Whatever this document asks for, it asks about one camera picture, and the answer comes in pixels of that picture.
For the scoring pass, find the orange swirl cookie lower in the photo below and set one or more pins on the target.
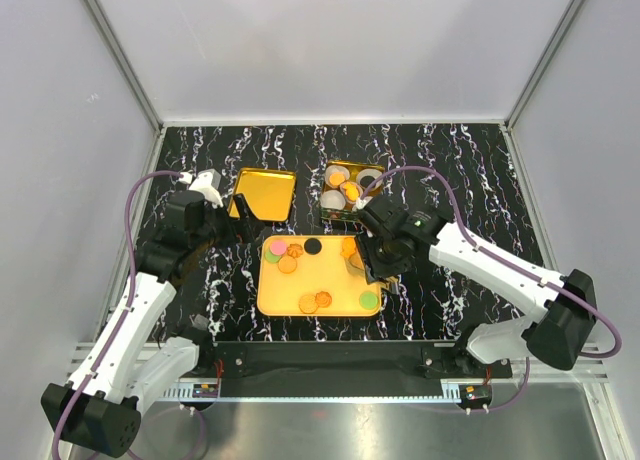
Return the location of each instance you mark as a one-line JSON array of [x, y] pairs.
[[323, 299]]

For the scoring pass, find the yellow plastic tray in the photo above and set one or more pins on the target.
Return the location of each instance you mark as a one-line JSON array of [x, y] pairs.
[[278, 294]]

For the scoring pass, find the gold tin lid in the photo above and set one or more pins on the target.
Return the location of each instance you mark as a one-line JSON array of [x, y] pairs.
[[269, 193]]

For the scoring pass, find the large round dotted biscuit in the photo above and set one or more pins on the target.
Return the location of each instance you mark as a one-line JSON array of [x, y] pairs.
[[287, 264]]

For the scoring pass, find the orange swirl butter cookie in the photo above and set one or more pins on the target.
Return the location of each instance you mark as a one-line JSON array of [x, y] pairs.
[[295, 250]]

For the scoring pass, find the orange fish cookie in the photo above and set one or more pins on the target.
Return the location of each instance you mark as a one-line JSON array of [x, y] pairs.
[[351, 191]]

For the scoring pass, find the green christmas cookie tin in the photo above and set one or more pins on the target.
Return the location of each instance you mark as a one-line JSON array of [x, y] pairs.
[[350, 189]]

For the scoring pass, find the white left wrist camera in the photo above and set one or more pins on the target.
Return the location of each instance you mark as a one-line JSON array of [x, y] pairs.
[[207, 183]]

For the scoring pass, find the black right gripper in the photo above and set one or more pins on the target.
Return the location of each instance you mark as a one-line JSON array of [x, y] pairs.
[[374, 268]]

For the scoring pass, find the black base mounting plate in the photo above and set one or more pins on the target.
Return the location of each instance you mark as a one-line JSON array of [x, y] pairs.
[[339, 369]]

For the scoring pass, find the orange chick cookie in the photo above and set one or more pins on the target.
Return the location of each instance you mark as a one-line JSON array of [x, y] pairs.
[[349, 248]]

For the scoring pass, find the black sandwich cookie top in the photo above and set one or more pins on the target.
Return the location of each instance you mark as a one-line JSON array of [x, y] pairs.
[[312, 246]]

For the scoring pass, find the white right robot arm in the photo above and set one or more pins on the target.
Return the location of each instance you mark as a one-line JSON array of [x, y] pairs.
[[558, 312]]

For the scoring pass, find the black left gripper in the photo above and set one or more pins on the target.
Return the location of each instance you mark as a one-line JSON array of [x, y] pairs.
[[236, 230]]

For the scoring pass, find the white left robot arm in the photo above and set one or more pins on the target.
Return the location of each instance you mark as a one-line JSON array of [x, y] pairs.
[[100, 407]]

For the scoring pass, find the black sandwich cookie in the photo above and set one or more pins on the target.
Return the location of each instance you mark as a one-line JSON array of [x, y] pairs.
[[312, 246], [366, 181]]

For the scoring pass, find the green sandwich cookie right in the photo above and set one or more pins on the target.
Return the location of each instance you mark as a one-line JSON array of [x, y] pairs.
[[369, 300]]

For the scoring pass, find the round dotted biscuit lower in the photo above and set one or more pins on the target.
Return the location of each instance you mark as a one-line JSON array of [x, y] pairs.
[[307, 304]]

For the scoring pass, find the pink sandwich cookie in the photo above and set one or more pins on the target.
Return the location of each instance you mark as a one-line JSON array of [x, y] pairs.
[[278, 248]]

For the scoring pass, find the green sandwich cookie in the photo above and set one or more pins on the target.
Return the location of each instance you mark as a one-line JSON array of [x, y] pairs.
[[272, 258], [369, 300]]

